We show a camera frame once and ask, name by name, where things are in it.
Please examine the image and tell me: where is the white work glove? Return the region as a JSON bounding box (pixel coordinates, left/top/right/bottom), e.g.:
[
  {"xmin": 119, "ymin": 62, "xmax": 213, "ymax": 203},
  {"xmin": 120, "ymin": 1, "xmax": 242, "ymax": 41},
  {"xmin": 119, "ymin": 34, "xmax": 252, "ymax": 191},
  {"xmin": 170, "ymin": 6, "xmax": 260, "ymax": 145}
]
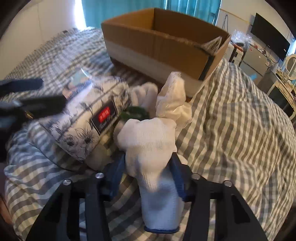
[{"xmin": 116, "ymin": 118, "xmax": 184, "ymax": 233}]

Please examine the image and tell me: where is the light blue tissue pack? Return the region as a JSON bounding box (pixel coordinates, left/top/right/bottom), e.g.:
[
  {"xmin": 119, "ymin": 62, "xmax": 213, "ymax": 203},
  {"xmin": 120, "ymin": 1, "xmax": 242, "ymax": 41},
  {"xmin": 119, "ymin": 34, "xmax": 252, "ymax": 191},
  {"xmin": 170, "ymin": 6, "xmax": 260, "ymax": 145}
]
[{"xmin": 62, "ymin": 68, "xmax": 92, "ymax": 100}]

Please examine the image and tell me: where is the floral blue tissue pack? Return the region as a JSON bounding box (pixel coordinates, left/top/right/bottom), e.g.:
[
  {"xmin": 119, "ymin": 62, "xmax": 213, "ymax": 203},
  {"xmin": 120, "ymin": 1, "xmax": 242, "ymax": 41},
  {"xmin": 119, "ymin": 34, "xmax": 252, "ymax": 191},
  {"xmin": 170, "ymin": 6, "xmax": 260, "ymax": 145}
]
[{"xmin": 40, "ymin": 76, "xmax": 130, "ymax": 162}]

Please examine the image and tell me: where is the green item among gloves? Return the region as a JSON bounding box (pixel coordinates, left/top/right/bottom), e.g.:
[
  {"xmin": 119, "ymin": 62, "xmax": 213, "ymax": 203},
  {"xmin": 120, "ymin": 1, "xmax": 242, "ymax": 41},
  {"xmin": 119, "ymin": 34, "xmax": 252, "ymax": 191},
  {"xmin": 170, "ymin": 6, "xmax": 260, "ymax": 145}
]
[{"xmin": 120, "ymin": 106, "xmax": 150, "ymax": 122}]

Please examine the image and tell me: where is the translucent plastic bag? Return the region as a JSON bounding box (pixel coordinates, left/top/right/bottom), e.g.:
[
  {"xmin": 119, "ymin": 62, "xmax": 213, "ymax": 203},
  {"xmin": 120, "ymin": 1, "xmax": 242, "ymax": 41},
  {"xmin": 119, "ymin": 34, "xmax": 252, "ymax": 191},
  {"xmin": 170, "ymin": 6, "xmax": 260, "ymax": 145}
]
[{"xmin": 156, "ymin": 72, "xmax": 192, "ymax": 132}]

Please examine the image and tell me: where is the teal curtain middle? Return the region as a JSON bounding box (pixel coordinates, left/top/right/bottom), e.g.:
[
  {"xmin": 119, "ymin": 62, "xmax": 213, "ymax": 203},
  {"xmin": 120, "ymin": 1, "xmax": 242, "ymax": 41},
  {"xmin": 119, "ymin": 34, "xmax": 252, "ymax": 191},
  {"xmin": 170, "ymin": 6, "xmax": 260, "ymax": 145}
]
[{"xmin": 82, "ymin": 0, "xmax": 167, "ymax": 29}]

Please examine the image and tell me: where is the teal curtain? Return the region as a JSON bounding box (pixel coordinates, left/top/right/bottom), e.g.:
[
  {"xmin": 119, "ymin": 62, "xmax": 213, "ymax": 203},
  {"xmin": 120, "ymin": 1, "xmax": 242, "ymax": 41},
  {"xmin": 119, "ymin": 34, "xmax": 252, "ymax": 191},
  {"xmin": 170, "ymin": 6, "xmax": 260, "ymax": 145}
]
[
  {"xmin": 82, "ymin": 0, "xmax": 167, "ymax": 29},
  {"xmin": 165, "ymin": 0, "xmax": 222, "ymax": 25}
]

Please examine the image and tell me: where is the white rolled glove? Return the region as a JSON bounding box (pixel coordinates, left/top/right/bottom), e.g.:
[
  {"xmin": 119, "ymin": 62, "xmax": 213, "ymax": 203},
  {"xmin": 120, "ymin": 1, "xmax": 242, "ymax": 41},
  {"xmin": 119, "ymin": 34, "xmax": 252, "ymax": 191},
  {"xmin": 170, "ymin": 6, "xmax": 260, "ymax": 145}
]
[{"xmin": 130, "ymin": 82, "xmax": 158, "ymax": 111}]

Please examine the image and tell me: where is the white dressing table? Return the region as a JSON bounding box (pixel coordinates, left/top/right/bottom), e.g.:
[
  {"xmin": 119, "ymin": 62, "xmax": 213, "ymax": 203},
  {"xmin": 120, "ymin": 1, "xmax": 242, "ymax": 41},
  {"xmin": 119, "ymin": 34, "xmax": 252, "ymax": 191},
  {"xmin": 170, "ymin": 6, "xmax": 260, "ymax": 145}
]
[{"xmin": 264, "ymin": 70, "xmax": 295, "ymax": 120}]

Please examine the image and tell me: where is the grey mini fridge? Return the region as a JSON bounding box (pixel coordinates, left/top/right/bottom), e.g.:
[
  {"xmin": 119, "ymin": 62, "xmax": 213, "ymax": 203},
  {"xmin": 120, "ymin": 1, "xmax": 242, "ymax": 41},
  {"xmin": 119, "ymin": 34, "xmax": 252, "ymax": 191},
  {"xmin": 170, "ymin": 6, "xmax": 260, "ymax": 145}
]
[{"xmin": 239, "ymin": 45, "xmax": 270, "ymax": 79}]

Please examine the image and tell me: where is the brown cardboard box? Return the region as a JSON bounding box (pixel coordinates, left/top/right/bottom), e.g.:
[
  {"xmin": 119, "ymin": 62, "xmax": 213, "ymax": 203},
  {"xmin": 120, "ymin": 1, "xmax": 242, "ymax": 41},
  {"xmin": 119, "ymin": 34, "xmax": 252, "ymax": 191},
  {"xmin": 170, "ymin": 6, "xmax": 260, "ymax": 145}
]
[{"xmin": 101, "ymin": 8, "xmax": 231, "ymax": 97}]

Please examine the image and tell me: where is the oval vanity mirror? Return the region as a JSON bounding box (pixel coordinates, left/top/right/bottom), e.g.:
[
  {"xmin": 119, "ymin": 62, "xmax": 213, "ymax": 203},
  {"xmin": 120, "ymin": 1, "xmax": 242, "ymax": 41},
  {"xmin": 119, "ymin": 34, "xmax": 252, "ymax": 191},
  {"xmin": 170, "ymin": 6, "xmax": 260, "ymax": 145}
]
[{"xmin": 284, "ymin": 54, "xmax": 296, "ymax": 80}]

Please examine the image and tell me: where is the white suitcase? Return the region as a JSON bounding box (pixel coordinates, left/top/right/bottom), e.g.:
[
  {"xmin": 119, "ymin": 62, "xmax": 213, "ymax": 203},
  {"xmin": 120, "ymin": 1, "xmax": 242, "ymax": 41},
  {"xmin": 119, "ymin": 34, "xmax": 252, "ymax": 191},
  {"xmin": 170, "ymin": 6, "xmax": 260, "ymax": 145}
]
[{"xmin": 223, "ymin": 42, "xmax": 244, "ymax": 65}]

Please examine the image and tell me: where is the teal curtain right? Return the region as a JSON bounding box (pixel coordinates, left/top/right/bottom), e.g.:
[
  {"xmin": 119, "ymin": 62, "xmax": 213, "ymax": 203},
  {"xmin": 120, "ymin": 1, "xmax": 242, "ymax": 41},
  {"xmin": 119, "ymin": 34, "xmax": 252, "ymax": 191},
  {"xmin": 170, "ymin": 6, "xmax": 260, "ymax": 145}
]
[{"xmin": 165, "ymin": 0, "xmax": 222, "ymax": 25}]

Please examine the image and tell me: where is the black wall television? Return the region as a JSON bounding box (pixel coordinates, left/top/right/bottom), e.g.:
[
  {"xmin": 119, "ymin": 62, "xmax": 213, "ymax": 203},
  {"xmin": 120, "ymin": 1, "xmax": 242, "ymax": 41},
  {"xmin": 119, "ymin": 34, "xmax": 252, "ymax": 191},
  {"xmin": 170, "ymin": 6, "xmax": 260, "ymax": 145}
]
[{"xmin": 250, "ymin": 13, "xmax": 290, "ymax": 61}]

